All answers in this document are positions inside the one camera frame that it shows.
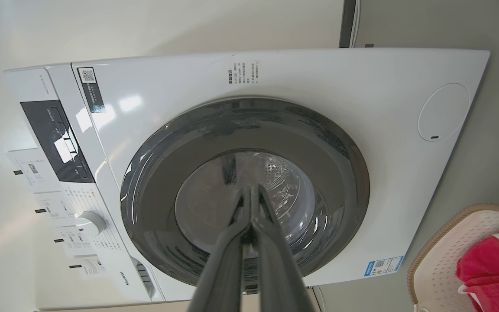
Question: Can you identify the white washing machine dial knob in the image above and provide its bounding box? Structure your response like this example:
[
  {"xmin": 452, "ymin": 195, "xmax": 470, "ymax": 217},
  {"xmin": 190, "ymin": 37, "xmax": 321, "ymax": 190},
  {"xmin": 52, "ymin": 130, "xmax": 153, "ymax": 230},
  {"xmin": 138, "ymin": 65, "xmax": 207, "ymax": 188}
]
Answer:
[{"xmin": 76, "ymin": 211, "xmax": 107, "ymax": 237}]

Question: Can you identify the round dark washing machine door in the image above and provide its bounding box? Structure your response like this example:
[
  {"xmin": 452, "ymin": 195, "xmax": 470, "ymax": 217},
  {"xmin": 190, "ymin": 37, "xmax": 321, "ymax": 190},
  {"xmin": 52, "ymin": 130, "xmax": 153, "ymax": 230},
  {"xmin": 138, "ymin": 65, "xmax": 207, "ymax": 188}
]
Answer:
[{"xmin": 120, "ymin": 97, "xmax": 370, "ymax": 289}]

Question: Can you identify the dark vertical wall trim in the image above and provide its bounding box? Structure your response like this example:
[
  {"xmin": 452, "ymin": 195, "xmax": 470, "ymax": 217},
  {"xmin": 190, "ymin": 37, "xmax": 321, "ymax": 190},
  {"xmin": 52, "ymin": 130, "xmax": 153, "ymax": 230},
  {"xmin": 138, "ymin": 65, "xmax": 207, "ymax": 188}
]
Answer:
[{"xmin": 339, "ymin": 0, "xmax": 358, "ymax": 48}]

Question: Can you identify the round white filter cover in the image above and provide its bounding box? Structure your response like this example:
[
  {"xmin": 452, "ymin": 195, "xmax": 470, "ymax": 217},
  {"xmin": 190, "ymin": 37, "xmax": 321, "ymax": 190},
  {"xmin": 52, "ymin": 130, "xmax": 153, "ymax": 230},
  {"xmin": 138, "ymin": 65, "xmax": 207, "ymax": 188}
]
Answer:
[{"xmin": 418, "ymin": 83, "xmax": 470, "ymax": 142}]

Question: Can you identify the cream perforated laundry basket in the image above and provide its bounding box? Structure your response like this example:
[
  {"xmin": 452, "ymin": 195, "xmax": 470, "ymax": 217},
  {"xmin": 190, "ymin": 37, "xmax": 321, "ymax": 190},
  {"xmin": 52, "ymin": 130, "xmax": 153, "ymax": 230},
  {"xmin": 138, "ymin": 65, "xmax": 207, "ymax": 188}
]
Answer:
[{"xmin": 407, "ymin": 204, "xmax": 499, "ymax": 312}]

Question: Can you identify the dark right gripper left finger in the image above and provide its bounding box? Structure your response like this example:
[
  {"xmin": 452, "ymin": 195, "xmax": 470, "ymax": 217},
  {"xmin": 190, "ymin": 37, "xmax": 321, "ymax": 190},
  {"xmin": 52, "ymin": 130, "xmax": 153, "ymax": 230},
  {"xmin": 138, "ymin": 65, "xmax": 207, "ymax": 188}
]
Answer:
[{"xmin": 188, "ymin": 187, "xmax": 252, "ymax": 312}]

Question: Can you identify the black washing machine display panel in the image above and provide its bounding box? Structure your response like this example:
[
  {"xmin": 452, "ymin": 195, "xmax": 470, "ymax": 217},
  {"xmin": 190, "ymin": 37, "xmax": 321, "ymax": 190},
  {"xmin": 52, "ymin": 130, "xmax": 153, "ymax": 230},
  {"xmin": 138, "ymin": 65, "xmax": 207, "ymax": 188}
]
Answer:
[{"xmin": 20, "ymin": 100, "xmax": 95, "ymax": 184}]

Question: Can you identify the white paper note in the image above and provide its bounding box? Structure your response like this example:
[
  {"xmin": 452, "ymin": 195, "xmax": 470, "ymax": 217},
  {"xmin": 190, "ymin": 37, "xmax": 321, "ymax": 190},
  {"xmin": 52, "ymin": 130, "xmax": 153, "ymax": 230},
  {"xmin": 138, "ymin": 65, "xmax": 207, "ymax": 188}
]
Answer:
[
  {"xmin": 54, "ymin": 225, "xmax": 91, "ymax": 257},
  {"xmin": 69, "ymin": 256, "xmax": 108, "ymax": 278},
  {"xmin": 33, "ymin": 191, "xmax": 79, "ymax": 228},
  {"xmin": 6, "ymin": 149, "xmax": 53, "ymax": 193}
]

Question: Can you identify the grey QR code sticker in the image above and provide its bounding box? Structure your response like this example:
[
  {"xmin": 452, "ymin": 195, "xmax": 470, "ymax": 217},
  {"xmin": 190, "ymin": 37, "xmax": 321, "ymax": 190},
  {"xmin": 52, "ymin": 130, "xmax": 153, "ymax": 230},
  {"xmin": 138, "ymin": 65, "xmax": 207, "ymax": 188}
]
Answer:
[{"xmin": 77, "ymin": 67, "xmax": 106, "ymax": 113}]

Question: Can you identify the white front-load washing machine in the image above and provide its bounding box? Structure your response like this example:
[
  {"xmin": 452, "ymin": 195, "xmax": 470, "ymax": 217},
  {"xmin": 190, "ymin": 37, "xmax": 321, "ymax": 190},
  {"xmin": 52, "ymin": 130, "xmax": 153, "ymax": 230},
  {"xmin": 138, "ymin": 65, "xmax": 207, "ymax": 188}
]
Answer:
[{"xmin": 3, "ymin": 48, "xmax": 491, "ymax": 304}]

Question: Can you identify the blue energy label sticker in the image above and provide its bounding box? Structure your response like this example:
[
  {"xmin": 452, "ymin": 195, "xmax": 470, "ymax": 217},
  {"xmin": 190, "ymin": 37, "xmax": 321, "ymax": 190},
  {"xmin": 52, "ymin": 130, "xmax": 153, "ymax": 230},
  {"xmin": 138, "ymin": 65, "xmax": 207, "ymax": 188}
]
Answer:
[{"xmin": 364, "ymin": 256, "xmax": 404, "ymax": 276}]

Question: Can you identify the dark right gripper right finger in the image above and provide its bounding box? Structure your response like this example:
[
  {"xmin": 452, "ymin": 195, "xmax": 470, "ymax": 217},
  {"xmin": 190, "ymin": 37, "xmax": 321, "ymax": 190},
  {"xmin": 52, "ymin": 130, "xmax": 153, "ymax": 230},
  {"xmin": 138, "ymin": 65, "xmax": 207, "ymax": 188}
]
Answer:
[{"xmin": 251, "ymin": 184, "xmax": 315, "ymax": 312}]

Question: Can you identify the red and white garment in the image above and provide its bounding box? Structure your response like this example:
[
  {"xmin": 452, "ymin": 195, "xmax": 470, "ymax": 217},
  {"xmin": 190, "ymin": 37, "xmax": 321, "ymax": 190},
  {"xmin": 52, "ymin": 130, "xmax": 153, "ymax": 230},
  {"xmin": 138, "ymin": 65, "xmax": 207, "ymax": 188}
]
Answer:
[{"xmin": 456, "ymin": 214, "xmax": 499, "ymax": 312}]

